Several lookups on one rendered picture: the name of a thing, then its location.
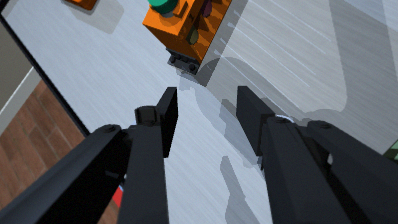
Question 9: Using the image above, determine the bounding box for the orange multimeter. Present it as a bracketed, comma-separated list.
[65, 0, 97, 11]

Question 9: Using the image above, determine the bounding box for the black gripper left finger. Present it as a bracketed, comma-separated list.
[0, 87, 178, 224]

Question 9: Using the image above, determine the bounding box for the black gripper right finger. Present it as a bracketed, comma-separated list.
[236, 86, 398, 224]

